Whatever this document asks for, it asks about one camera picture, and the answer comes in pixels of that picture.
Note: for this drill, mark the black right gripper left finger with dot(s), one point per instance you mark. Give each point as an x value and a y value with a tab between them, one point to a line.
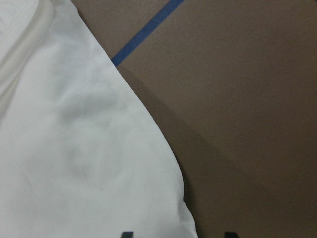
128	234

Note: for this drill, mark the white long-sleeve text shirt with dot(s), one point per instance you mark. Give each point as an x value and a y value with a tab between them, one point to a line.
80	155

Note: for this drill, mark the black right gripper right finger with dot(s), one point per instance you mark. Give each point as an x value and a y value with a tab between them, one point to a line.
231	235

